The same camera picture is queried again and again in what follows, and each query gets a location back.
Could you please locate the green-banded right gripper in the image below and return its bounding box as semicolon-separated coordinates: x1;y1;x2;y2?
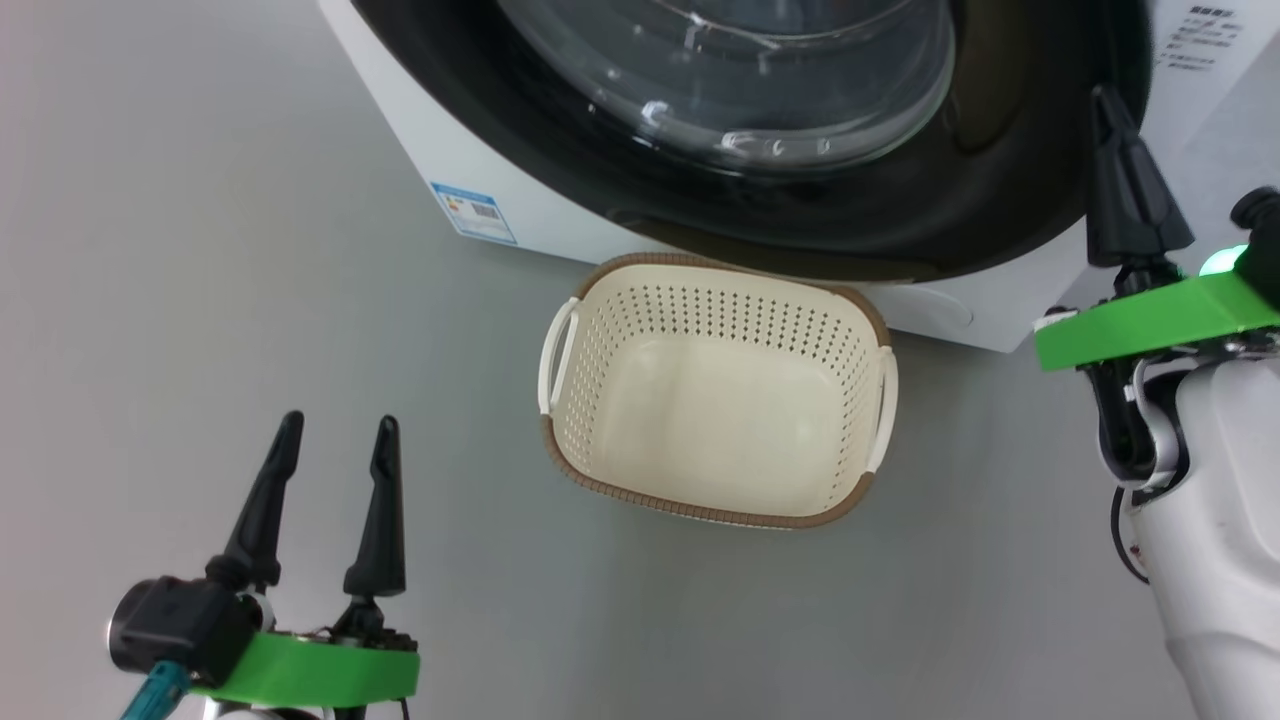
1035;85;1280;373

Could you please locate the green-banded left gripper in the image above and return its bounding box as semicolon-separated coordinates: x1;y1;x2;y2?
190;410;421;713

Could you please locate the round dark glass washer door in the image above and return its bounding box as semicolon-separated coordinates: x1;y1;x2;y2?
350;0;1157;284

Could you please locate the white front-load washing machine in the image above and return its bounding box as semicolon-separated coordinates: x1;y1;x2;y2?
318;0;1280;354

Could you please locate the cream perforated basket brown rim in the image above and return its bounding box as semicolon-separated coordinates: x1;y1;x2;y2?
538;252;900;530

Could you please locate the printed warning text label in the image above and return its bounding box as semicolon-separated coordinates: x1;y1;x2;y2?
1158;4;1247;73

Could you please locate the round white filter cover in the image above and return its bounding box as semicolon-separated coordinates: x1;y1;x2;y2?
880;288;974;332

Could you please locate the blue energy label sticker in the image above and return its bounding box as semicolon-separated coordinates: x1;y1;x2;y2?
430;180;520;247

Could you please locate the teal cable connector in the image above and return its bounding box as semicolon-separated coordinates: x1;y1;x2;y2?
120;660;193;720

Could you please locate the thin black cable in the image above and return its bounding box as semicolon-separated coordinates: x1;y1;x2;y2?
1109;485;1153;587

